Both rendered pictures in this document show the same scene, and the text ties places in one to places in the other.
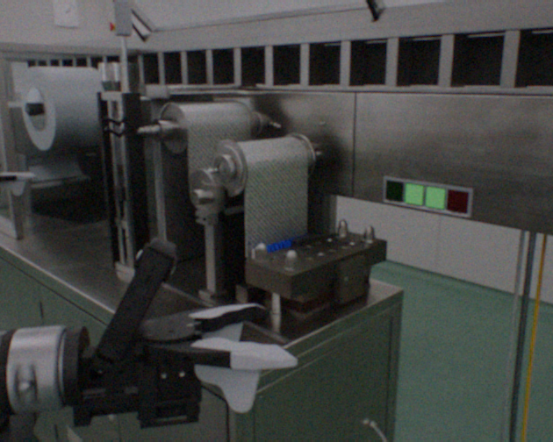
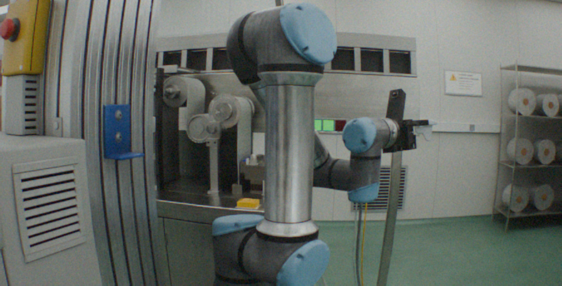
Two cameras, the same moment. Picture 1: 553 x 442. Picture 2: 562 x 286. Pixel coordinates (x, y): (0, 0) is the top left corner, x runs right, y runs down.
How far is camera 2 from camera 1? 104 cm
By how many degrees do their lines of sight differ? 37
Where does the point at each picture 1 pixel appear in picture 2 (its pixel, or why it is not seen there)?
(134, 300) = (402, 106)
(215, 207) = (217, 135)
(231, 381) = (426, 130)
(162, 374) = (410, 132)
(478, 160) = (349, 104)
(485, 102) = (349, 76)
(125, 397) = (401, 142)
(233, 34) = (183, 42)
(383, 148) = not seen: hidden behind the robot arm
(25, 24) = not seen: outside the picture
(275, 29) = (216, 39)
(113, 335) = (400, 118)
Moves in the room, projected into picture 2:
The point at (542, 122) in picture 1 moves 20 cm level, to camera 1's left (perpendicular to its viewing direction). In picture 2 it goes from (374, 85) to (346, 83)
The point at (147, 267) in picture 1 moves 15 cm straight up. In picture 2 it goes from (402, 95) to (401, 41)
